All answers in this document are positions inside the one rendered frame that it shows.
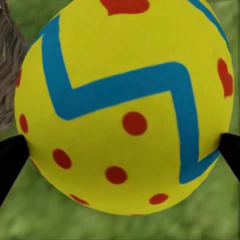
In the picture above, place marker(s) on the wicker basket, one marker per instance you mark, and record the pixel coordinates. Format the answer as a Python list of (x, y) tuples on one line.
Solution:
[(13, 49)]

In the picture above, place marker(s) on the easter egg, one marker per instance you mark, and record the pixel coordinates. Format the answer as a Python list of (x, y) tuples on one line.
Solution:
[(123, 103)]

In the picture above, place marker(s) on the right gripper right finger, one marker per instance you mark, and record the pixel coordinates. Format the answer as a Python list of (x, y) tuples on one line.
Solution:
[(230, 150)]

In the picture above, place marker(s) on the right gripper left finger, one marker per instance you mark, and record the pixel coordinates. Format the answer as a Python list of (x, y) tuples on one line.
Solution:
[(13, 155)]

